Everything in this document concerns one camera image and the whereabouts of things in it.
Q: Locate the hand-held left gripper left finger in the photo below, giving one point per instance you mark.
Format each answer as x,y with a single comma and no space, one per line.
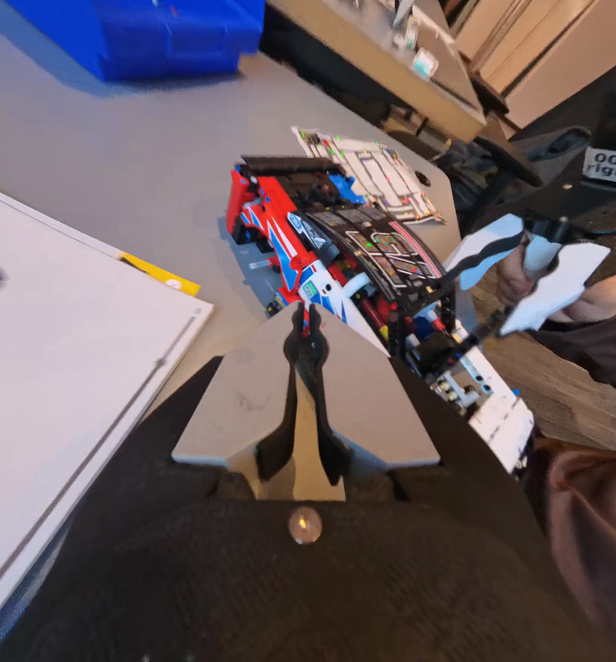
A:
240,408

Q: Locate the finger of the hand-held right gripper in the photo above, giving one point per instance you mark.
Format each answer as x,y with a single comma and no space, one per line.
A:
556,295
489,243

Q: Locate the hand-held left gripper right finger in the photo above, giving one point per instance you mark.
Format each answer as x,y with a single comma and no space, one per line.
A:
375,408

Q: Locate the toy brick race car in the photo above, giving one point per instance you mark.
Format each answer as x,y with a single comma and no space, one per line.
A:
266,222

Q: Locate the person's right forearm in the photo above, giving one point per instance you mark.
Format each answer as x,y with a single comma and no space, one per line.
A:
597,357

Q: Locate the background desk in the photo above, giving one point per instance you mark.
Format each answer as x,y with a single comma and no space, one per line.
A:
370,67

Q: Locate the grey desk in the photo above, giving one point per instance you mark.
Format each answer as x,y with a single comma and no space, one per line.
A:
132,155

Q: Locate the person's right hand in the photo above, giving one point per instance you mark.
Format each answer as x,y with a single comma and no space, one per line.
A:
592,305

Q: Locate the black office chair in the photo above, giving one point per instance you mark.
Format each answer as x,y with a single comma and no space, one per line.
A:
504,165

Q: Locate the holographic sticker sheet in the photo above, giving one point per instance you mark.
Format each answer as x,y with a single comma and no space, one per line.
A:
380,176

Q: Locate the yellow booklet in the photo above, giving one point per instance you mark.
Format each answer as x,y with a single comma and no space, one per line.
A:
168,274

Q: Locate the white instruction booklet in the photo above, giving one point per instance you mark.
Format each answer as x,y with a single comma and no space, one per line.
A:
80,362

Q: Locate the beige cabinet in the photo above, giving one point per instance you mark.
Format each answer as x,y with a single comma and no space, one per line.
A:
546,51

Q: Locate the blue plastic bin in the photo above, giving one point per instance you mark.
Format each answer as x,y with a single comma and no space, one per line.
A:
147,36

